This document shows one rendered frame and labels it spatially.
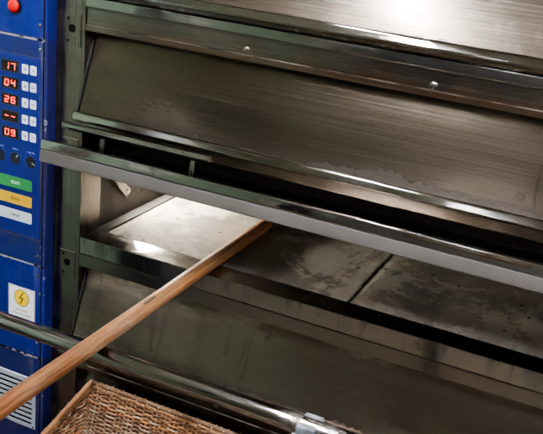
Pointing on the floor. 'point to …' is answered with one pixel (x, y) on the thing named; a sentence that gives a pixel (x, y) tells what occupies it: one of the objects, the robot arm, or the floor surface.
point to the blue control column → (28, 274)
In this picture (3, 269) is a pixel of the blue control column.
